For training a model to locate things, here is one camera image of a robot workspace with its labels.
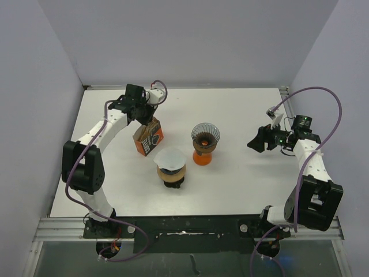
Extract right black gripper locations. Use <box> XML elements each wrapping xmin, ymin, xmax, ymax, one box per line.
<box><xmin>247</xmin><ymin>119</ymin><xmax>290</xmax><ymax>152</ymax></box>

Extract orange coffee filter box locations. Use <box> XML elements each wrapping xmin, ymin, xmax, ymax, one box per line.
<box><xmin>133</xmin><ymin>117</ymin><xmax>164</xmax><ymax>156</ymax></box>

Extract white paper coffee filter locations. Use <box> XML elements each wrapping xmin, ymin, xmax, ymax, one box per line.
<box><xmin>153</xmin><ymin>147</ymin><xmax>186</xmax><ymax>171</ymax></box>

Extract grey glass dripper cone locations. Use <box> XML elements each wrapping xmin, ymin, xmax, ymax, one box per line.
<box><xmin>191</xmin><ymin>122</ymin><xmax>220</xmax><ymax>148</ymax></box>

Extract dark wooden ring holder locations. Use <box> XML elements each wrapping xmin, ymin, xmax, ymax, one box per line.
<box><xmin>193</xmin><ymin>141</ymin><xmax>217</xmax><ymax>155</ymax></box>

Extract blue glass dripper cone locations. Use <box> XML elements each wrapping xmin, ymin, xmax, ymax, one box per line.
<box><xmin>160</xmin><ymin>168</ymin><xmax>181</xmax><ymax>175</ymax></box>

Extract light wooden ring holder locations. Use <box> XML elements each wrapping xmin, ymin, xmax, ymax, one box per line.
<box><xmin>157</xmin><ymin>165</ymin><xmax>186</xmax><ymax>183</ymax></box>

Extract dark green glass dripper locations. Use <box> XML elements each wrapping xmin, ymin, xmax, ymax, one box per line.
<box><xmin>164</xmin><ymin>178</ymin><xmax>185</xmax><ymax>189</ymax></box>

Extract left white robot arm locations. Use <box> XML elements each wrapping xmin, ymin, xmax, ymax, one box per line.
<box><xmin>61</xmin><ymin>80</ymin><xmax>168</xmax><ymax>237</ymax></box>

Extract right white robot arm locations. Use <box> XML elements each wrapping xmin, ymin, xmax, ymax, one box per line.
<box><xmin>247</xmin><ymin>115</ymin><xmax>344</xmax><ymax>236</ymax></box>

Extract orange glass carafe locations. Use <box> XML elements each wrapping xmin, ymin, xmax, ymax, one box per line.
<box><xmin>193</xmin><ymin>150</ymin><xmax>213</xmax><ymax>166</ymax></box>

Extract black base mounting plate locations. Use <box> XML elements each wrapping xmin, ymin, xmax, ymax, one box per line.
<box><xmin>83</xmin><ymin>215</ymin><xmax>291</xmax><ymax>257</ymax></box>

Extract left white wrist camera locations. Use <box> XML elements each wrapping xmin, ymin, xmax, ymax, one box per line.
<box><xmin>145</xmin><ymin>88</ymin><xmax>167</xmax><ymax>106</ymax></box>

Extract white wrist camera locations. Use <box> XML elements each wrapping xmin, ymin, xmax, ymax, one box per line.
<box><xmin>145</xmin><ymin>88</ymin><xmax>167</xmax><ymax>106</ymax></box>
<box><xmin>266</xmin><ymin>107</ymin><xmax>284</xmax><ymax>129</ymax></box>

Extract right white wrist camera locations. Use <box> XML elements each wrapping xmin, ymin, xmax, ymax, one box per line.
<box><xmin>266</xmin><ymin>107</ymin><xmax>284</xmax><ymax>129</ymax></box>

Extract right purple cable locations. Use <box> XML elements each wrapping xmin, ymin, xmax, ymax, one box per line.
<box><xmin>250</xmin><ymin>85</ymin><xmax>344</xmax><ymax>277</ymax></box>

